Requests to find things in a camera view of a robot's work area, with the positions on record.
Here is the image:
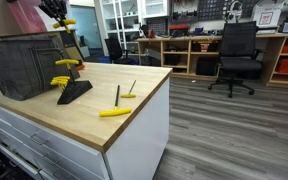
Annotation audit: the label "large yellow T-handle hex key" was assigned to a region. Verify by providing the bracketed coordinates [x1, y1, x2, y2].
[54, 58, 80, 84]
[98, 84, 132, 118]
[52, 18, 78, 35]

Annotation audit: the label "blue glass door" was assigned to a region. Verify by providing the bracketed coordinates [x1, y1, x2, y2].
[70, 5, 104, 51]

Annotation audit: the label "blue bin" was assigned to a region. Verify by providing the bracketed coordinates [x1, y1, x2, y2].
[97, 55, 111, 65]

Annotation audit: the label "black hex key stand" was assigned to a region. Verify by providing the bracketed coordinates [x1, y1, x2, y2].
[56, 79, 94, 106]

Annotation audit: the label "white shelf unit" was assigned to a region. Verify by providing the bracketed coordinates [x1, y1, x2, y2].
[93, 0, 170, 56]

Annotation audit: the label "grey case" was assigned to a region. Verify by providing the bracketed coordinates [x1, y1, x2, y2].
[140, 48, 162, 67]

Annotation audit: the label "red toolbox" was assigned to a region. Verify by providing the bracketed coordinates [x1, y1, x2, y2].
[168, 23, 191, 37]

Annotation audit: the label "wooden workbench with shelves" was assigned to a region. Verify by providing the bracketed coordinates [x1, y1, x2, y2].
[136, 32, 288, 90]

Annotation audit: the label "red and white cup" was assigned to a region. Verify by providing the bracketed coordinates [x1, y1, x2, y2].
[199, 43, 210, 53]

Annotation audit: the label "black tool pegboard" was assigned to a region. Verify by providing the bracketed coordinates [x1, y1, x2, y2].
[171, 0, 262, 23]

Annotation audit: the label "white drawer cabinet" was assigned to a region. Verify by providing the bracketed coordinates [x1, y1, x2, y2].
[0, 77, 171, 180]

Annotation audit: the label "large black box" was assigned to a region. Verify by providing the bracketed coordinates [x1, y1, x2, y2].
[195, 56, 220, 77]

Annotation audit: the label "headphones on stand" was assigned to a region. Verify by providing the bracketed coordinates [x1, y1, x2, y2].
[226, 0, 244, 24]

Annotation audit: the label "black mesh office chair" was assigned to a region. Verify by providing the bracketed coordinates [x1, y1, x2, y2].
[207, 21, 265, 99]

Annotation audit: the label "white labelled box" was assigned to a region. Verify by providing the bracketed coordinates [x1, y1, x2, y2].
[252, 3, 284, 30]

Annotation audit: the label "grey metal wire rack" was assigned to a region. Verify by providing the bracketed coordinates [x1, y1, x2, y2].
[0, 33, 82, 102]

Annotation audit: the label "metal drawer handle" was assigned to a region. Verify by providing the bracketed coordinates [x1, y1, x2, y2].
[30, 133, 50, 146]

